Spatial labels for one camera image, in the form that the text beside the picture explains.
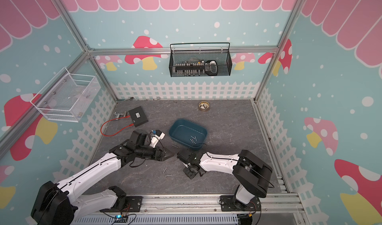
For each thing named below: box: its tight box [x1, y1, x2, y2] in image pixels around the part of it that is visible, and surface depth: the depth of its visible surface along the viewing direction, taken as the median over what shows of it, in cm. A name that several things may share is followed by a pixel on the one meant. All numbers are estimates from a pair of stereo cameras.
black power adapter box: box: [128, 106, 149, 128], surface depth 110 cm
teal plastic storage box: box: [169, 118, 208, 149], surface depth 102 cm
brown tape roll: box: [198, 101, 210, 112], surface depth 118 cm
